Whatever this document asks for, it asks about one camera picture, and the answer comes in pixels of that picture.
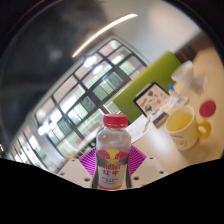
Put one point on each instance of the green upholstered bench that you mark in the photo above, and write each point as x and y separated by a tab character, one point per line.
150	76

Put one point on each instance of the white printed paper sheets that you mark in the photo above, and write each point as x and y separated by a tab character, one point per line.
136	128

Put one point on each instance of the white ceramic bowl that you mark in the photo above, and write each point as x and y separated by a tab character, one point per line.
183	75

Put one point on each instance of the small dark flat box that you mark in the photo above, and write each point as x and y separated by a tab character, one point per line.
161	119

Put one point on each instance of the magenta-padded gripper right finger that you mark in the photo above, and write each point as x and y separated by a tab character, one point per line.
148	171

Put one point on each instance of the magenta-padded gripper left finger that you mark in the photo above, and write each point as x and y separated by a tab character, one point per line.
73	173

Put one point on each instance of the red-capped clear drink bottle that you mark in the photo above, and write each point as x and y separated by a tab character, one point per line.
111	160

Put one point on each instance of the group of black pendant lamps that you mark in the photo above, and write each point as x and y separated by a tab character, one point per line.
90	61

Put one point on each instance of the flat round red coaster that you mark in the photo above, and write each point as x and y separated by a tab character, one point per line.
207	108

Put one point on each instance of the black-framed tablet with stickers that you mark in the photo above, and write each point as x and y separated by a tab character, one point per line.
151	100

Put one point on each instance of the long curved ceiling light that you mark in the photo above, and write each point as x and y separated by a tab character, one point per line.
103	31

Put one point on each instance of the blue-capped white tube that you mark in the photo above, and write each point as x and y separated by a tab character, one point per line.
173	90

